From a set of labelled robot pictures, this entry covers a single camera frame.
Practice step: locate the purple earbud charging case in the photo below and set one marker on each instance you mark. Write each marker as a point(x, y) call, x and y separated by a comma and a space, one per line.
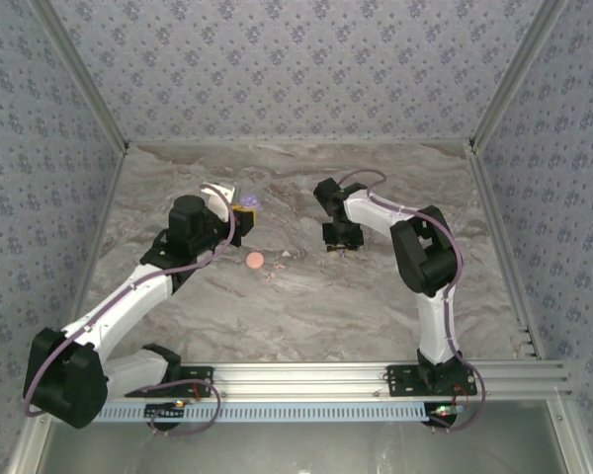
point(249, 201)

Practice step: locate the pink earbud charging case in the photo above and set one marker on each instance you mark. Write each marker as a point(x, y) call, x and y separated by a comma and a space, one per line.
point(254, 260)

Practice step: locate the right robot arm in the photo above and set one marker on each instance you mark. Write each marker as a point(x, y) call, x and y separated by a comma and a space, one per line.
point(425, 257)

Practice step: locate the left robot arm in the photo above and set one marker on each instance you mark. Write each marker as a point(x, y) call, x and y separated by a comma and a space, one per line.
point(64, 385)

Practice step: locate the left controller board with LED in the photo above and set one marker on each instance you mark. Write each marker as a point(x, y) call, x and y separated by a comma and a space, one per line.
point(165, 411)

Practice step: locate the controller board with led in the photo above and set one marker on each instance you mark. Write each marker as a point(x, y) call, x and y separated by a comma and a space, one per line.
point(445, 411)
point(165, 411)

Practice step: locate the right controller board with LED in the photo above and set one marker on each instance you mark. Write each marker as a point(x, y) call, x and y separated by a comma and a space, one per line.
point(445, 411)

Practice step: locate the grey metal shelf panel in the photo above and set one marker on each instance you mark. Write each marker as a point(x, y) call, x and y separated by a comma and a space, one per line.
point(301, 449)

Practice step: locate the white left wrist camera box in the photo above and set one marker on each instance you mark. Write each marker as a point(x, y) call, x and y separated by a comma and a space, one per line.
point(220, 197)

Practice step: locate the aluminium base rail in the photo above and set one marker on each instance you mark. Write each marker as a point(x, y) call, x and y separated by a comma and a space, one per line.
point(301, 380)

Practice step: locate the aluminium corner post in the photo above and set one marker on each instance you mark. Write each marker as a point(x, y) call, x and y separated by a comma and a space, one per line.
point(512, 74)
point(86, 74)

